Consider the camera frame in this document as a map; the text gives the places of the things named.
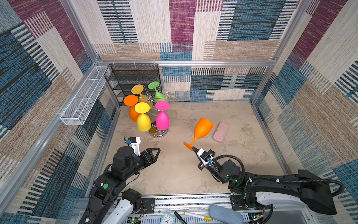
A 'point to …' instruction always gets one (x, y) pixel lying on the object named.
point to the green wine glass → (158, 96)
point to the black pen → (180, 217)
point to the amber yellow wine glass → (137, 89)
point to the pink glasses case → (221, 131)
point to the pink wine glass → (162, 120)
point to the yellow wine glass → (143, 122)
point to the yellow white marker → (206, 218)
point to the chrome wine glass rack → (149, 97)
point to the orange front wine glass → (203, 128)
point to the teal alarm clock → (168, 219)
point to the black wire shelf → (121, 78)
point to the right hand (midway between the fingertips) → (194, 147)
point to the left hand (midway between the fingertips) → (157, 152)
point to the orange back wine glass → (132, 101)
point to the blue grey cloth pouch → (225, 215)
